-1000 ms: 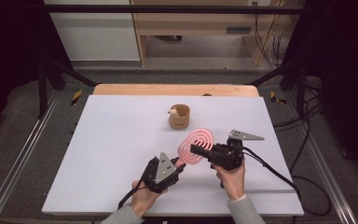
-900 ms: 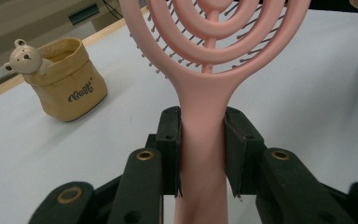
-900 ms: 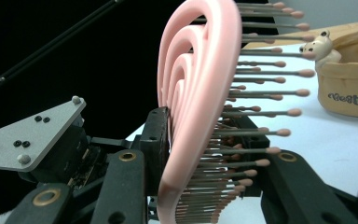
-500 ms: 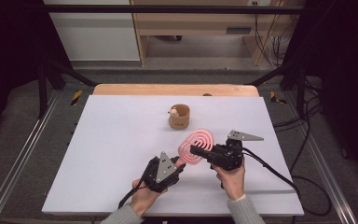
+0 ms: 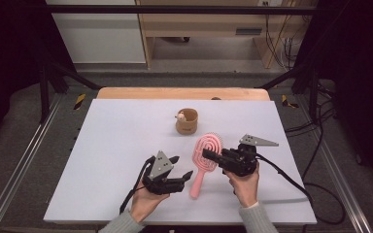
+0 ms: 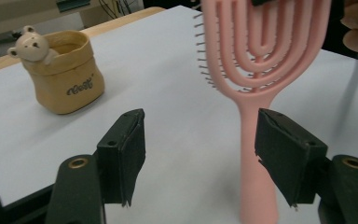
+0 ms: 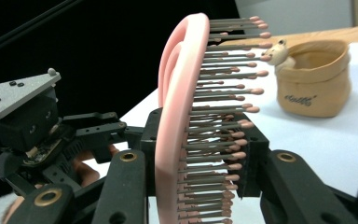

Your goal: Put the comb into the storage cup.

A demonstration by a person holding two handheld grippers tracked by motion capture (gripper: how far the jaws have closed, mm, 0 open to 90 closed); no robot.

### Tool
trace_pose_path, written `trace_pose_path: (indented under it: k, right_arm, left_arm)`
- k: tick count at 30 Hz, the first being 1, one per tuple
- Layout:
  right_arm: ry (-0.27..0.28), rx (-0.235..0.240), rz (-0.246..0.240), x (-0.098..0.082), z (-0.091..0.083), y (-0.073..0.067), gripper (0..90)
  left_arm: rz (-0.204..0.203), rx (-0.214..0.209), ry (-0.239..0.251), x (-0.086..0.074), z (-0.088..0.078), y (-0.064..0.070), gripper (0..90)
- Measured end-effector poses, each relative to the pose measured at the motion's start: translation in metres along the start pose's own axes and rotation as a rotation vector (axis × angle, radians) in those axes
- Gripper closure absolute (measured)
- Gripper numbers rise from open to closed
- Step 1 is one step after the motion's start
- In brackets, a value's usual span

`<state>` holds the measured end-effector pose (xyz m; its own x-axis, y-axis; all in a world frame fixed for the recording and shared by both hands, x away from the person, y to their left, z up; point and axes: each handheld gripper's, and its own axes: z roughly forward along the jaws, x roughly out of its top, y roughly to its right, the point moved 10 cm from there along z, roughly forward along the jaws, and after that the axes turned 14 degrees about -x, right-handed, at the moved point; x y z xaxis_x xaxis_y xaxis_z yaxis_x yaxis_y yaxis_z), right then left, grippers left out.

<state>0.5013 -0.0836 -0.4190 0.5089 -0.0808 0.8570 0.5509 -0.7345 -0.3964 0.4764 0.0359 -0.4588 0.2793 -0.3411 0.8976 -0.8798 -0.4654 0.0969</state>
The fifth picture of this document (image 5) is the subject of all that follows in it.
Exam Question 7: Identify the aluminium floor rail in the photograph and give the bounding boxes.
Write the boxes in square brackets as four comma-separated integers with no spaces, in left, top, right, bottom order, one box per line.
[0,93,63,233]
[295,96,373,233]

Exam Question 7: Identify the light wooden desk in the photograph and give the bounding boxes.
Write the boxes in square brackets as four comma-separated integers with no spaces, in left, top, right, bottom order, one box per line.
[135,0,319,70]

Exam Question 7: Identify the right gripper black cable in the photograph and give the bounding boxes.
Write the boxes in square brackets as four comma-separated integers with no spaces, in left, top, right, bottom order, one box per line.
[255,152,315,203]

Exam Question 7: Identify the pink hairbrush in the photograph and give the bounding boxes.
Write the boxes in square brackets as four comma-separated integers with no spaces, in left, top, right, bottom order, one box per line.
[188,132,224,200]

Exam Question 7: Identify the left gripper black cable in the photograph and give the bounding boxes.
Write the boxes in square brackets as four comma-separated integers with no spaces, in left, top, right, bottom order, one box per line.
[119,155,156,216]

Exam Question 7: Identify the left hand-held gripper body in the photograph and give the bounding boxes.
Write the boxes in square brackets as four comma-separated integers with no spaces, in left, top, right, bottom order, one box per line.
[141,150,187,196]

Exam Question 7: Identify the brown plush toy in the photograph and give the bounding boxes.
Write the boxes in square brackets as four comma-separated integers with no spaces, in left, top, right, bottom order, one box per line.
[175,108,199,136]

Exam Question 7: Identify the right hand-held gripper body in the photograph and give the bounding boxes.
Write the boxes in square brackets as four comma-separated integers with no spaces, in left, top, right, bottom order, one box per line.
[220,133,280,178]

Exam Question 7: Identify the white cabinet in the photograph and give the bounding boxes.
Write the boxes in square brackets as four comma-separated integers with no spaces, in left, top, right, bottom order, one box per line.
[45,0,147,65]

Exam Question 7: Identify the yellow black floor tape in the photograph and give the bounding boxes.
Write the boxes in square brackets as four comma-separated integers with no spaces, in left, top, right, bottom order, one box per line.
[73,93,87,111]
[281,94,300,110]

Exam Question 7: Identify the person's right hand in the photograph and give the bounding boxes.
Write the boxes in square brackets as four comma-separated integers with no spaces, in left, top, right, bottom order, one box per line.
[222,161,260,208]

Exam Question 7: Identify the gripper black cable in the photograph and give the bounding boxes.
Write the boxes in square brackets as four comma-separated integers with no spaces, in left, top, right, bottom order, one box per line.
[119,155,156,216]
[255,152,315,203]

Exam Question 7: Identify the black curtain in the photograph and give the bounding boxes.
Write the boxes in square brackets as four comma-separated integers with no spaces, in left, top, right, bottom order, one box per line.
[0,0,76,144]
[304,0,373,183]

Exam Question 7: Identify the black floor cables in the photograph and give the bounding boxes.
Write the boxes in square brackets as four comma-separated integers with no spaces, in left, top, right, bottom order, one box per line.
[285,81,348,226]

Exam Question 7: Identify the person's left hand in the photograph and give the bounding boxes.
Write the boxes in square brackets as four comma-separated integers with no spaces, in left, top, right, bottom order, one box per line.
[129,179,171,223]

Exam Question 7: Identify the bundle of black wall cables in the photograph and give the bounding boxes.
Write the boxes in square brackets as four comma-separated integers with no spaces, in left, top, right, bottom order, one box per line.
[264,14,298,71]

